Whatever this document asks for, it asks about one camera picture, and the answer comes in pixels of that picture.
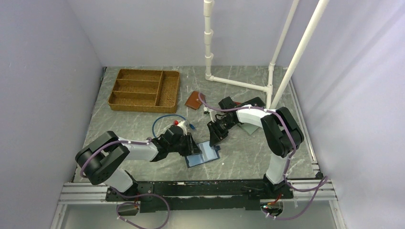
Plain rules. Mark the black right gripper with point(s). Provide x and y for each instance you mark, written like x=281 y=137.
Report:
x=216 y=134

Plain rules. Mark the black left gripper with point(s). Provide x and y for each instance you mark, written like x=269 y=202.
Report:
x=194 y=149

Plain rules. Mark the blue leather card holder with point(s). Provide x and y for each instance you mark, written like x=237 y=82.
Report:
x=208 y=154

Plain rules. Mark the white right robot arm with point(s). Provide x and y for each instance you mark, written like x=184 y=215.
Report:
x=283 y=134

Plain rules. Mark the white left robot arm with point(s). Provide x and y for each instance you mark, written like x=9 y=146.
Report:
x=101 y=159

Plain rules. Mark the brown leather card holder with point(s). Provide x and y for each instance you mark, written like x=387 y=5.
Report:
x=194 y=101

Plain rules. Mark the black leather card holder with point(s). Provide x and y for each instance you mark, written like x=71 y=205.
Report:
x=256 y=101

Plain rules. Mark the wicker cutlery tray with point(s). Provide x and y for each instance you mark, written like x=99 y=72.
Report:
x=150 y=91

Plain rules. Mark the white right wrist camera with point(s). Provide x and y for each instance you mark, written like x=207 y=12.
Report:
x=212 y=113

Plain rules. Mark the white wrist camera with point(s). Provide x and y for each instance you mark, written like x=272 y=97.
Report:
x=212 y=113
x=184 y=124

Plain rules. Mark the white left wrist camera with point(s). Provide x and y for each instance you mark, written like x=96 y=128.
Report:
x=184 y=124

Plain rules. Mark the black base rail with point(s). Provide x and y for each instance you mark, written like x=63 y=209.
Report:
x=195 y=195

